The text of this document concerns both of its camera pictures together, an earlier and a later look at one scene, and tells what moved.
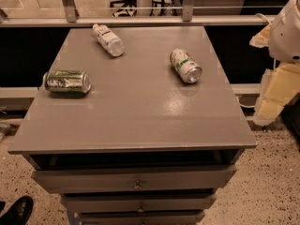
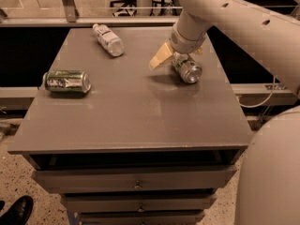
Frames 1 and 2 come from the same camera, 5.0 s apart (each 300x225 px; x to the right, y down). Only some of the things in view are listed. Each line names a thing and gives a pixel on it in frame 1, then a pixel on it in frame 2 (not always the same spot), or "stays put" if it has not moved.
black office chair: x=126 y=6 stays put
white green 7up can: x=185 y=66 stays put
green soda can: x=67 y=82 stays put
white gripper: x=286 y=37 → x=185 y=43
